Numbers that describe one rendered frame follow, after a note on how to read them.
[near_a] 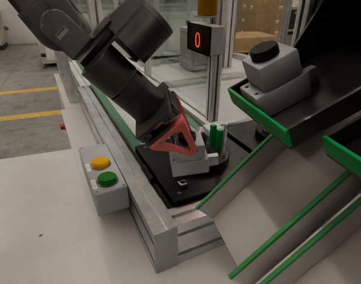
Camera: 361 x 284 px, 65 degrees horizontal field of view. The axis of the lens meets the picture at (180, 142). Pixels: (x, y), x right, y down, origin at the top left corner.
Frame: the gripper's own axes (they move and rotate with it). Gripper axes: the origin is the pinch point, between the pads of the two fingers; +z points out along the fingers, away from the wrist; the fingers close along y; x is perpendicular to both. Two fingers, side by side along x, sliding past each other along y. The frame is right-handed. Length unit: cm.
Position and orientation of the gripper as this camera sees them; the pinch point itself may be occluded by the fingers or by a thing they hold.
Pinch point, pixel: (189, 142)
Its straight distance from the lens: 47.3
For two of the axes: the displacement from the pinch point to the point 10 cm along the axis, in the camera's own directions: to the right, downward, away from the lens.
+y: -1.2, -5.7, 8.2
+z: 6.6, 5.7, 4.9
